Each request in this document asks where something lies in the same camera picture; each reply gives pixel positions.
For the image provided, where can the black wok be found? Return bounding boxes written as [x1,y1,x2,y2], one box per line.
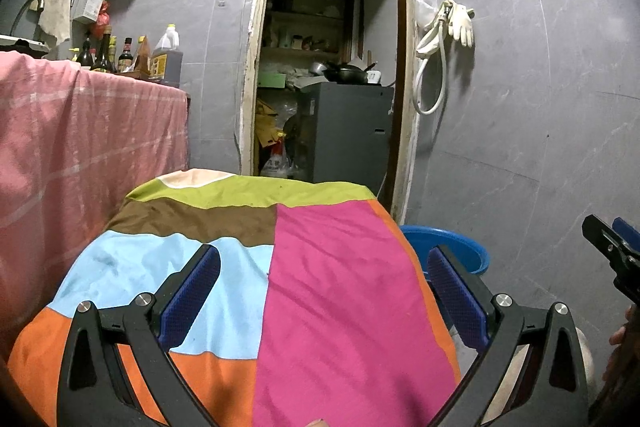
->
[322,63,377,86]

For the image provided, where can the white hose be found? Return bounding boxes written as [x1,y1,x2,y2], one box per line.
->
[414,0,449,116]

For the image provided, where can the grey wall holder box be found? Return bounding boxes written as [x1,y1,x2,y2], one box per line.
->
[71,0,107,25]

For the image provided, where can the clear plastic bag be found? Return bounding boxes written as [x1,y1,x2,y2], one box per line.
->
[417,0,441,30]

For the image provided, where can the plastic bag with bottles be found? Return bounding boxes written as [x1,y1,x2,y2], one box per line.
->
[260,137,292,180]

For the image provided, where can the white sink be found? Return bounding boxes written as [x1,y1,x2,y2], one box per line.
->
[0,34,51,58]

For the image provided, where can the blue plastic bucket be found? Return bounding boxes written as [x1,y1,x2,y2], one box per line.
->
[400,225,491,279]

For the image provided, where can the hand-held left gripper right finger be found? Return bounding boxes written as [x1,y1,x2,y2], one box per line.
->
[426,244,591,427]

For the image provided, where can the brown pyramid carton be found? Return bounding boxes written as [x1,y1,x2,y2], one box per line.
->
[132,36,152,78]

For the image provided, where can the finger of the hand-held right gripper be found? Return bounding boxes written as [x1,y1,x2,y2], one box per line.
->
[613,217,640,256]
[582,214,640,274]

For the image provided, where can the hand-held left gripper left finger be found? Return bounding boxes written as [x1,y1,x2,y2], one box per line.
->
[56,244,222,427]

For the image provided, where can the dirty white rag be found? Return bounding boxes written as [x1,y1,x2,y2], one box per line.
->
[39,0,72,46]

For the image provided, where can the wooden shelf unit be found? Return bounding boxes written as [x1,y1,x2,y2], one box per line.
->
[262,0,356,58]

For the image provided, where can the wooden door frame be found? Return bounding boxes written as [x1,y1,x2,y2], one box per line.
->
[235,0,422,225]

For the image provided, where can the thin white cable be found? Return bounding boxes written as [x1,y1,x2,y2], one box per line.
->
[238,0,251,72]

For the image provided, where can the yellow cardboard box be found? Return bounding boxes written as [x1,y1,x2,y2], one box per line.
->
[255,99,282,148]

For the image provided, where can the colourful patchwork blanket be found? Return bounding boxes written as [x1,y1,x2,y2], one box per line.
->
[7,169,463,427]

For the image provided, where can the white rubber gloves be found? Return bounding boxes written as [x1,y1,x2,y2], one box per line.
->
[447,0,475,48]

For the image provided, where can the red plastic bag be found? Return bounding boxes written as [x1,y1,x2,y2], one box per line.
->
[95,2,112,38]

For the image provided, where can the large cooking oil jug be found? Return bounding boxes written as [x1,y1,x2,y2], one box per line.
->
[150,24,184,86]

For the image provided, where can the person's right hand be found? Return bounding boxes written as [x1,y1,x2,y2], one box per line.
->
[602,306,640,383]

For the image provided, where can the pink striped cloth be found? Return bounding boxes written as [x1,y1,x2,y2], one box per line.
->
[0,52,191,358]

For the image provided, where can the small dark sauce bottle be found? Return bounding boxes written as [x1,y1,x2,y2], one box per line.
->
[75,32,96,68]

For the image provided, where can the red-label dark sauce bottle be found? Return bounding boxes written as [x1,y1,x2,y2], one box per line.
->
[116,38,135,74]

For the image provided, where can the black faucet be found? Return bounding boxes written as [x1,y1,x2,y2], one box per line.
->
[10,0,47,40]

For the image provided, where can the grey cabinet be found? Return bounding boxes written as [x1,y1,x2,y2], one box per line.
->
[297,82,395,198]

